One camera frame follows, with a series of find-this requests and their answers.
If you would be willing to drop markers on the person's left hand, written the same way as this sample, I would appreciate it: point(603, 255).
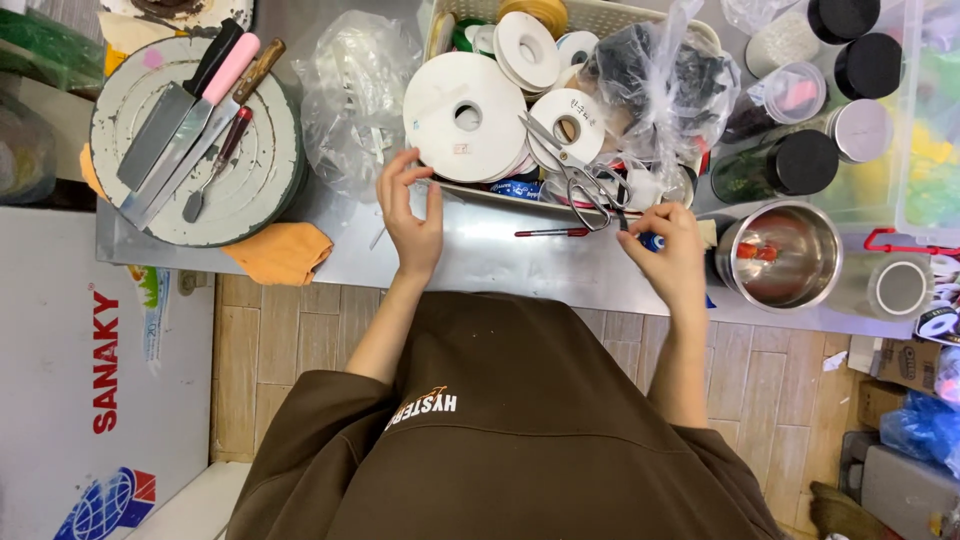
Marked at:
point(409, 225)

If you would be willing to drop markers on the person's right hand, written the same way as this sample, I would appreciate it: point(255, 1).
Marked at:
point(675, 259)

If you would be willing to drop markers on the blue white ribbon roll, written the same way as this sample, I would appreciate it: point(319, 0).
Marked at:
point(654, 241)

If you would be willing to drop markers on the red cherries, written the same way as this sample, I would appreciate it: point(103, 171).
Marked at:
point(757, 252)

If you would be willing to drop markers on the large white ribbon spool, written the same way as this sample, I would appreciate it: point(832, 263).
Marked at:
point(442, 142)

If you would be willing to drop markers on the silver scissors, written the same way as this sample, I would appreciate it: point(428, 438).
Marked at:
point(581, 176)

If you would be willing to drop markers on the red pen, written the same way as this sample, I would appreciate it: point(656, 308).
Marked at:
point(551, 232)

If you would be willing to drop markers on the orange cloth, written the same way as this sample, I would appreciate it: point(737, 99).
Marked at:
point(281, 253)

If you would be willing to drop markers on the crumpled clear plastic bag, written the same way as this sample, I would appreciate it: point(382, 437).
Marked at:
point(349, 97)

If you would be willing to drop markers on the round white cake turntable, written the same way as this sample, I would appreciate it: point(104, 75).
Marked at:
point(255, 187)

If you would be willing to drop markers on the black lidded green jar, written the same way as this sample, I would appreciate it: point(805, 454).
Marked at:
point(802, 161)

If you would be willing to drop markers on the white spool with handwriting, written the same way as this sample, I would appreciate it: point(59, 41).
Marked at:
point(581, 112)

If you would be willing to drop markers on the clear bag of dark ribbons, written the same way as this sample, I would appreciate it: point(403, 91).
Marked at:
point(660, 82)

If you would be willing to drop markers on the green ribbon spool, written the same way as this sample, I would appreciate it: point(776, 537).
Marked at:
point(463, 34)

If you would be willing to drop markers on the clear lidded pink jar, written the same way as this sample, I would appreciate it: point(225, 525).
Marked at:
point(795, 91)

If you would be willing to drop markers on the medium white ribbon spool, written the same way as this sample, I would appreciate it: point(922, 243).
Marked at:
point(517, 34)

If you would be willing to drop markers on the silver lidded jar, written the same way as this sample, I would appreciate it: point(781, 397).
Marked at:
point(859, 129)

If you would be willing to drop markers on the red box latch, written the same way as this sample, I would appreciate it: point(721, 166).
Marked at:
point(900, 247)

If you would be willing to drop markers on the clear glass jar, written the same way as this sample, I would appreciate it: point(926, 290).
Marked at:
point(900, 289)

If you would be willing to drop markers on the small white blue spool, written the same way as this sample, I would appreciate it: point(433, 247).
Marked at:
point(574, 49)

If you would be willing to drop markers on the brown hooded sweatshirt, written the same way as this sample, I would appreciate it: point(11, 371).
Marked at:
point(510, 435)

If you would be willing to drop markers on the gold ribbon spool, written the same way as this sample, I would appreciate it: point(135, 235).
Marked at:
point(532, 9)

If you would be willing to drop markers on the plain cardboard box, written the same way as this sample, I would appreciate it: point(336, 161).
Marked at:
point(879, 403)

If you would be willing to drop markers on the cream plastic basket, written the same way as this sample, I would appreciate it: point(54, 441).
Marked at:
point(615, 13)

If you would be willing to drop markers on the printed cardboard box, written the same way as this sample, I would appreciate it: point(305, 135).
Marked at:
point(907, 364)

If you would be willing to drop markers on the black white tape rolls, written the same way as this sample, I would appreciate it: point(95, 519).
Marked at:
point(941, 315)

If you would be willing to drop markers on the clear plastic storage box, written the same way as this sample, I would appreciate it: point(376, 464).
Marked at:
point(930, 150)

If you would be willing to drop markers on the black lidded white sprinkles jar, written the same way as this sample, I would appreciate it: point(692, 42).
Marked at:
point(840, 16)

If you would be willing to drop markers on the blue plastic bag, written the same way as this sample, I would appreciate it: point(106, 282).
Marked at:
point(922, 431)

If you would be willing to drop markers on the chocolate smeared cake board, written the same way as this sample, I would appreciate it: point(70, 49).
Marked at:
point(180, 9)

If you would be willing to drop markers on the grey plastic crate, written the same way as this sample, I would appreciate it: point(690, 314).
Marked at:
point(904, 487)

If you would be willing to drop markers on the yellow paper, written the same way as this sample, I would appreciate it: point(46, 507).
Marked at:
point(127, 34)

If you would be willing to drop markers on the white chest freezer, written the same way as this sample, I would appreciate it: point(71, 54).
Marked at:
point(75, 390)

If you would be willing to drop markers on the green plastic bag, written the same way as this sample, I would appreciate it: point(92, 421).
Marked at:
point(49, 49)

